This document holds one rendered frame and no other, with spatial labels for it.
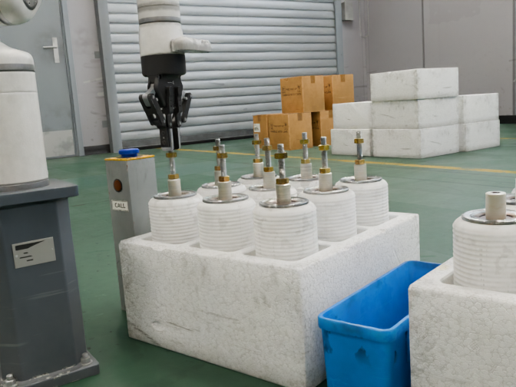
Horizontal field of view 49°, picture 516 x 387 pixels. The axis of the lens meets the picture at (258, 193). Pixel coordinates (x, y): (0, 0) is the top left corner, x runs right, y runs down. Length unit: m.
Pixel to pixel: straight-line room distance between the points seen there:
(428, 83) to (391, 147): 0.46
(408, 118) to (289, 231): 2.89
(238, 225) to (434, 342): 0.35
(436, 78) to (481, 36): 3.28
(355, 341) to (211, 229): 0.29
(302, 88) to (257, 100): 2.16
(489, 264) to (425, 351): 0.13
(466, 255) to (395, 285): 0.29
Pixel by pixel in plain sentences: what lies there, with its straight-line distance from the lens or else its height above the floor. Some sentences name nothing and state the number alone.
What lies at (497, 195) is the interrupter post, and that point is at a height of 0.28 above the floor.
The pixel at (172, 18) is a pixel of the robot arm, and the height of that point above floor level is 0.55.
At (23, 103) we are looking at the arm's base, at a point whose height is 0.43.
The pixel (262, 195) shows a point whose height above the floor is 0.25.
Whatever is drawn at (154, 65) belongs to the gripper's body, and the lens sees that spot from 0.97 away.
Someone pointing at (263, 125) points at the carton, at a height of 0.21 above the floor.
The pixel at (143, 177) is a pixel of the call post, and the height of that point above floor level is 0.27.
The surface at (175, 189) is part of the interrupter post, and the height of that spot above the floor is 0.26.
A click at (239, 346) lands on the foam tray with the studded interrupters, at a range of 0.89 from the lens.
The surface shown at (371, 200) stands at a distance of 1.01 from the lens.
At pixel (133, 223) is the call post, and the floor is 0.19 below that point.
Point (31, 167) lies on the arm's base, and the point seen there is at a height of 0.33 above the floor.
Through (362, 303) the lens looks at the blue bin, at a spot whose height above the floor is 0.10.
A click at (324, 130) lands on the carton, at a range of 4.95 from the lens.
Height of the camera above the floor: 0.40
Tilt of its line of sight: 9 degrees down
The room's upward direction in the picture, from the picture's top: 4 degrees counter-clockwise
